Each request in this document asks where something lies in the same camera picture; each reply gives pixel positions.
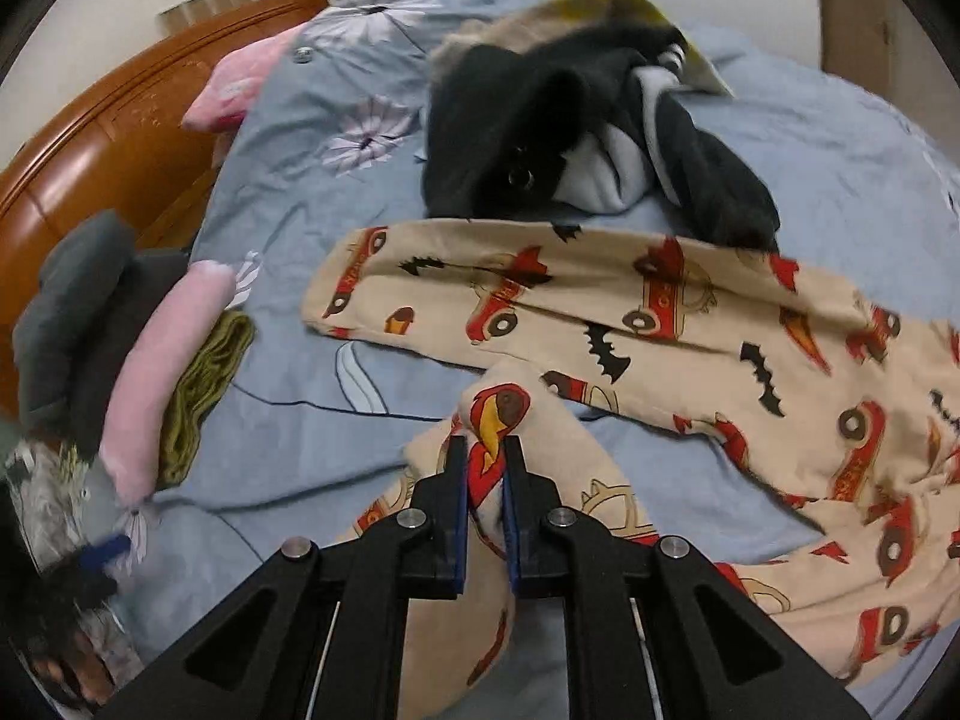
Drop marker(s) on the pink pillow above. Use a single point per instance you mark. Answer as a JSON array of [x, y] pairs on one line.
[[232, 86]]

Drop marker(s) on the beige and yellow garment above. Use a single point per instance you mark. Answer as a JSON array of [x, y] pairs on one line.
[[570, 11]]

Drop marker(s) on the beige car print pants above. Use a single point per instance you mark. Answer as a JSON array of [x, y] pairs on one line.
[[675, 360]]

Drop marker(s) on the wooden headboard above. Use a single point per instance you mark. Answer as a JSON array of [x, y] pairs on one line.
[[105, 127]]

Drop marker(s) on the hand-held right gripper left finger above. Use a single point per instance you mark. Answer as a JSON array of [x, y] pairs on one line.
[[457, 517]]

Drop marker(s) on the black and white striped garment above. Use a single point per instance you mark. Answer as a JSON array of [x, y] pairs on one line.
[[675, 142]]

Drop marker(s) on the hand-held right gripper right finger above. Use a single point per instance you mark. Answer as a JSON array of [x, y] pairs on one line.
[[513, 525]]

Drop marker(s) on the olive green garment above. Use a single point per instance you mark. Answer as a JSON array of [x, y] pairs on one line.
[[202, 390]]

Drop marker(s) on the blue floral bed sheet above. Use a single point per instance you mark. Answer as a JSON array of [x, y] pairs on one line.
[[315, 225]]

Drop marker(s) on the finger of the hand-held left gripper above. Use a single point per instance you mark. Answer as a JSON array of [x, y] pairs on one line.
[[103, 549]]

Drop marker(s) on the grey garment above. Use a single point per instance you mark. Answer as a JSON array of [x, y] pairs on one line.
[[82, 315]]

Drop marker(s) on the pink garment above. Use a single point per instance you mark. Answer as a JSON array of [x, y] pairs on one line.
[[161, 382]]

